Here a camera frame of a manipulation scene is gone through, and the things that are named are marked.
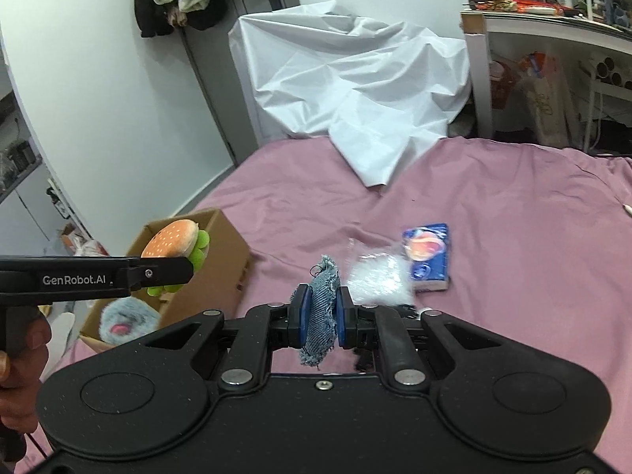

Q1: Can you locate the paper bag under desk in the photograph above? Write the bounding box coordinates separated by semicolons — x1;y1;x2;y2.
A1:
516;51;581;149

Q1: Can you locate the white draped cover sheet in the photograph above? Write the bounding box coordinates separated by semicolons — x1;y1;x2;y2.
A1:
237;0;471;187

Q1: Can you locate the pink bed sheet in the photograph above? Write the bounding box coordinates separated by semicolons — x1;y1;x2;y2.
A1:
59;135;632;406

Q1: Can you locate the brown cardboard box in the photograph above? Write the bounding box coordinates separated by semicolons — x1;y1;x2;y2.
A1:
79;209;251;352

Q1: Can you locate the white and black desk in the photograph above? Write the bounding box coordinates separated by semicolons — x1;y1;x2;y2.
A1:
461;11;631;152

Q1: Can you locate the grey door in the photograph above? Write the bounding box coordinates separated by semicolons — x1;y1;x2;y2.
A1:
180;0;299;166

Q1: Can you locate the blue tissue pack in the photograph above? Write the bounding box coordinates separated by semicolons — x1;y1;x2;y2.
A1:
402;223;450;291

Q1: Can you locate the blue denim fabric pouch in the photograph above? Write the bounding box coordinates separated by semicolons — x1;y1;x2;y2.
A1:
299;255;340;368

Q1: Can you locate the plush hamburger toy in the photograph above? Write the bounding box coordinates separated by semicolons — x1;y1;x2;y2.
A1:
140;219;211;273

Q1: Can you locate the clear bag of white beads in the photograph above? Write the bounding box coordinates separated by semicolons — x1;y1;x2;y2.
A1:
343;240;415;307

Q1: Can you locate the grey fluffy plush toy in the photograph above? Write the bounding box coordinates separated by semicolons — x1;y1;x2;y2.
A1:
98;296;161;346

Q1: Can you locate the person's left hand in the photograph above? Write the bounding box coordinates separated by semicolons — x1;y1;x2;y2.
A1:
0;314;51;433

